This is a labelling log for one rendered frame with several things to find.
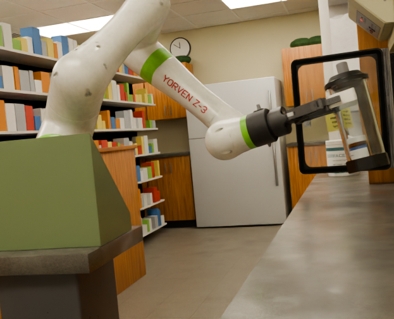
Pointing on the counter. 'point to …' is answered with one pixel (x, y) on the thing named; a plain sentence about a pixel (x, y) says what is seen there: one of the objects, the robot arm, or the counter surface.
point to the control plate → (367, 24)
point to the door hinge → (390, 107)
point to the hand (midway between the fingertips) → (349, 98)
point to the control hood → (375, 14)
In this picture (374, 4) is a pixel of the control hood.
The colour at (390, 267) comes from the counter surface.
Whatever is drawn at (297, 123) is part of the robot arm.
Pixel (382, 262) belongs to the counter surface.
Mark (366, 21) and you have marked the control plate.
